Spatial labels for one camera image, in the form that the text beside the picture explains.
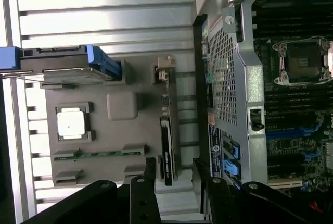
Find blue card retention latch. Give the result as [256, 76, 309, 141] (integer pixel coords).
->
[222, 157, 243, 183]
[222, 139, 241, 158]

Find green RAM stick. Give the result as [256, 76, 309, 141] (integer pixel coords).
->
[53, 150, 146, 163]

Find grey plastic parts rack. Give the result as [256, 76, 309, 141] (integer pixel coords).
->
[39, 57, 181, 189]

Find green motherboard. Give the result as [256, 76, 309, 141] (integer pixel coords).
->
[253, 0, 333, 191]

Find blue expansion slot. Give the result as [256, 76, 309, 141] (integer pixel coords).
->
[265, 129, 309, 139]

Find silver CPU chip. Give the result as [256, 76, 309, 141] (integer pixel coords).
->
[56, 107, 87, 139]

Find open black PC case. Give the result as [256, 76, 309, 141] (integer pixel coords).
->
[191, 0, 333, 204]

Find hard disk blue caddy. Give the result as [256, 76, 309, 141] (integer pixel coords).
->
[0, 44, 123, 83]

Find silver CPU socket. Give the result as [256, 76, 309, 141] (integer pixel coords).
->
[271, 37, 333, 87]

